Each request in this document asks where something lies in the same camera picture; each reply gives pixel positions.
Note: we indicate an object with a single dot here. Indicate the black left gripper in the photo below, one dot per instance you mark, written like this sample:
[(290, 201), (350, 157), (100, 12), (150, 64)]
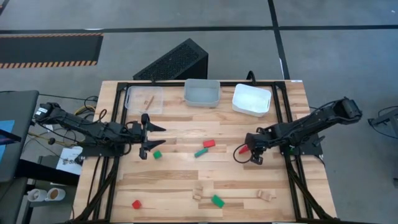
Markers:
[(143, 149)]

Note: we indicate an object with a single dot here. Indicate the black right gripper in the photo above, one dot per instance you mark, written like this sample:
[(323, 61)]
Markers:
[(255, 141)]

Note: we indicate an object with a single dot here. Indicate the red triangular block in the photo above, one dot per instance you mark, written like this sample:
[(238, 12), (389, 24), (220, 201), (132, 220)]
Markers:
[(243, 150)]

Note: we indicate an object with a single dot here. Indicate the long wooden plank block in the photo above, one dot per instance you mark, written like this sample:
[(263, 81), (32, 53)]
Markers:
[(149, 103)]

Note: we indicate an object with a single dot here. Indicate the wooden bridge block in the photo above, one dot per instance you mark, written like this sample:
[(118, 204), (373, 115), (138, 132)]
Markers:
[(267, 196)]

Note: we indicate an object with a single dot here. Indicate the long green block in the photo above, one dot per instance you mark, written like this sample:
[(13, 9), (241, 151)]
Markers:
[(201, 152)]

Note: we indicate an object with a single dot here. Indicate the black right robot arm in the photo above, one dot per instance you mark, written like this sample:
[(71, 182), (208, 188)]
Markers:
[(311, 124)]

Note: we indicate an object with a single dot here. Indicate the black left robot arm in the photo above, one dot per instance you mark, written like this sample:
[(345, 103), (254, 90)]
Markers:
[(93, 129)]

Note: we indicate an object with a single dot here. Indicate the small green block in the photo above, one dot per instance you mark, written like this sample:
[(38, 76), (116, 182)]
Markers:
[(157, 155)]

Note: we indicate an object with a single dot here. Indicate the clear plastic bin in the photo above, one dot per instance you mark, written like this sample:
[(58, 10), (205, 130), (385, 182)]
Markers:
[(136, 105)]

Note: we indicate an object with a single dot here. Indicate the red rectangular block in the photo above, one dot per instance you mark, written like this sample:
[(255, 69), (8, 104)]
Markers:
[(209, 143)]

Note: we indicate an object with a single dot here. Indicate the flat green rectangular block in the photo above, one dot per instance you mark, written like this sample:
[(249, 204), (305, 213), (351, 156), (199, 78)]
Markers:
[(218, 201)]

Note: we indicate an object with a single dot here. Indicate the white plastic bin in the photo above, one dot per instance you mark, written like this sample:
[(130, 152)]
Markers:
[(251, 101)]

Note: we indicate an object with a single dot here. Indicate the light grey plastic bin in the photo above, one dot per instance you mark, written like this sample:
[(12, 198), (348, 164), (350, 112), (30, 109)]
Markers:
[(202, 93)]

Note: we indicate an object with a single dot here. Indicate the small red cube block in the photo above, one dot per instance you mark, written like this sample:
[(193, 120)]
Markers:
[(136, 204)]

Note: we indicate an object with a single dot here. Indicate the black computer tower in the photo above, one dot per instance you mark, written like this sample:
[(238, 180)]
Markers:
[(174, 60)]

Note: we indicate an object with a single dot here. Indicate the black rounded object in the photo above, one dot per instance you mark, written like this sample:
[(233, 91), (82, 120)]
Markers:
[(251, 72)]

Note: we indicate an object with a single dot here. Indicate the white printed paper sheet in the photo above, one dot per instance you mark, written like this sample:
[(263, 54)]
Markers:
[(70, 161)]

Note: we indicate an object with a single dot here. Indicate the black side table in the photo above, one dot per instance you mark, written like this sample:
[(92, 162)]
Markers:
[(46, 172)]

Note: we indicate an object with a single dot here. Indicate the white paper cup with coffee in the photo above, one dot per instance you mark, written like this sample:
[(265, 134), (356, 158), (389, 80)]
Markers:
[(56, 194)]

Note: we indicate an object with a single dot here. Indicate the black hazard-striped floor mat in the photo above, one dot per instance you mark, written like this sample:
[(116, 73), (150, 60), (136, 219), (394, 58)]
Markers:
[(49, 49)]

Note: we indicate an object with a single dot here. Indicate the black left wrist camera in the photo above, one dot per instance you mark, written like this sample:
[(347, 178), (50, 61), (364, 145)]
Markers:
[(134, 126)]

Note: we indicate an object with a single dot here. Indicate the black aluminium table frame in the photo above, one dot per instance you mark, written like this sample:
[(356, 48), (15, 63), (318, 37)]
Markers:
[(168, 83)]

